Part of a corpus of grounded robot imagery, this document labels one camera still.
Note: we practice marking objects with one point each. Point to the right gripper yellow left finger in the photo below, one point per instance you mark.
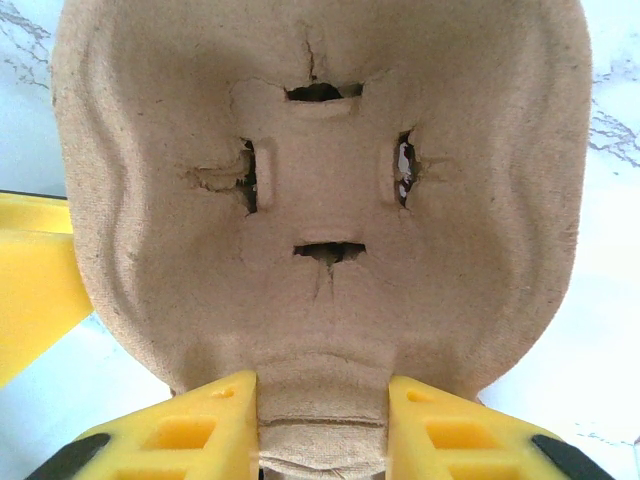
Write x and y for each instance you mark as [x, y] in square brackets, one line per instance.
[200, 440]

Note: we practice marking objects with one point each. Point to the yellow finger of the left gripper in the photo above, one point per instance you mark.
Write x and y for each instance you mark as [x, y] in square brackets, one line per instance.
[35, 290]

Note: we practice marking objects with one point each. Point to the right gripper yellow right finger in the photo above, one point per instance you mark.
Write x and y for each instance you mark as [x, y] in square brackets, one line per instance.
[450, 440]

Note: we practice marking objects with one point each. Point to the brown pulp two-cup carrier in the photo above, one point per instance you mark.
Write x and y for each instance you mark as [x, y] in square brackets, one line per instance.
[325, 175]

